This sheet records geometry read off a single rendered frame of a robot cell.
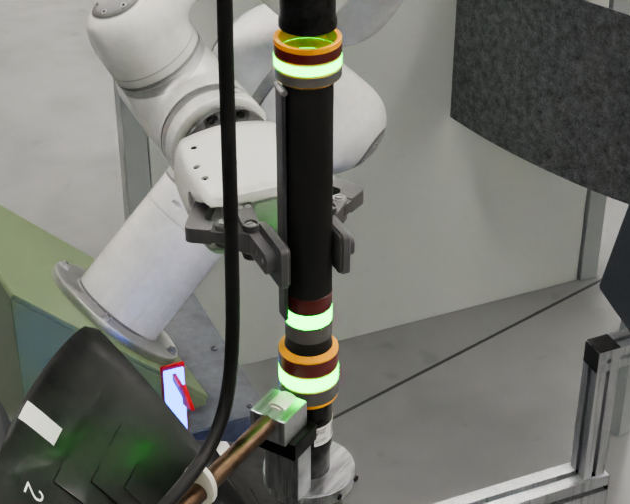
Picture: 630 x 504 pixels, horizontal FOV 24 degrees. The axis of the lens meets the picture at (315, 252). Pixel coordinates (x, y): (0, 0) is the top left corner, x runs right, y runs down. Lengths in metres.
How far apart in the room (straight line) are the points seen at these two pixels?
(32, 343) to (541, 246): 2.15
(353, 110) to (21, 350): 0.48
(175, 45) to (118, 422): 0.29
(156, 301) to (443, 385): 1.67
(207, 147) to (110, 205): 2.99
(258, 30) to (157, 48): 0.59
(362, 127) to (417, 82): 1.49
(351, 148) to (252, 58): 0.16
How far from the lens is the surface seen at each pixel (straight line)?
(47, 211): 4.06
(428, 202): 3.39
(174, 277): 1.77
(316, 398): 1.05
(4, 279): 1.66
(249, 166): 1.05
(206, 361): 1.90
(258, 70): 1.74
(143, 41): 1.12
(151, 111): 1.15
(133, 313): 1.78
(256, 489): 1.34
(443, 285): 3.55
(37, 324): 1.66
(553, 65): 3.01
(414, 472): 3.14
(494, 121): 3.18
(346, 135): 1.73
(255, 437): 1.01
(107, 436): 1.05
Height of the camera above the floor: 2.08
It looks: 33 degrees down
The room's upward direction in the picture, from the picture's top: straight up
